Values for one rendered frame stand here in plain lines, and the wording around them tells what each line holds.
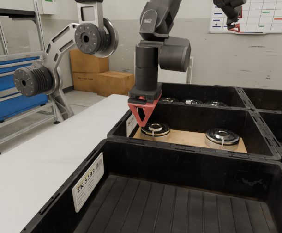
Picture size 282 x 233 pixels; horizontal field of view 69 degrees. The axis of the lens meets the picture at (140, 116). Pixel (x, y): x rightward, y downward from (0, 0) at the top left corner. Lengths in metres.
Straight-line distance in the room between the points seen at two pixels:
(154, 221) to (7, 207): 0.46
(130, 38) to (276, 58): 2.42
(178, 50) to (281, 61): 3.39
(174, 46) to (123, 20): 3.71
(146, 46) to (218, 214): 0.39
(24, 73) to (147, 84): 0.98
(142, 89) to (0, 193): 0.56
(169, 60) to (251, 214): 0.36
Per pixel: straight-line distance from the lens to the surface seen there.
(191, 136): 0.75
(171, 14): 0.55
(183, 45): 0.48
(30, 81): 1.36
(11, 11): 2.59
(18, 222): 0.71
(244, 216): 0.51
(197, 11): 3.77
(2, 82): 2.47
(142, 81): 0.51
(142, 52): 0.49
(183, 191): 0.52
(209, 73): 3.79
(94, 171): 0.47
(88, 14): 1.11
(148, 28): 0.50
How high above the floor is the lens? 1.18
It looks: 23 degrees down
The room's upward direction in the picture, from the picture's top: straight up
